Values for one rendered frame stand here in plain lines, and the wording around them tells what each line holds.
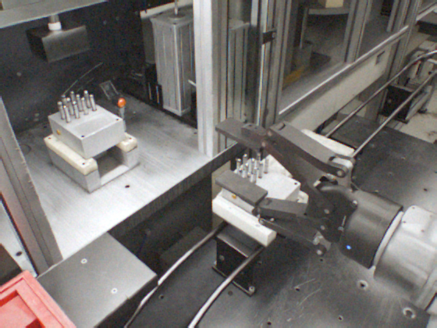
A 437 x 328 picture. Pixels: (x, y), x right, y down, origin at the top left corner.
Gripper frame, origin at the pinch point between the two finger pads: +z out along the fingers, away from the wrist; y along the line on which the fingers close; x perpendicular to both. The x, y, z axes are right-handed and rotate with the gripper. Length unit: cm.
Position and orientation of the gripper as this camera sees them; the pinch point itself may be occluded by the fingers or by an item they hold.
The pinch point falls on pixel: (237, 158)
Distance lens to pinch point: 49.5
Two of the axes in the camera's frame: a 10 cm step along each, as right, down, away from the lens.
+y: 0.0, -7.9, -6.1
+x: -6.7, 4.6, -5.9
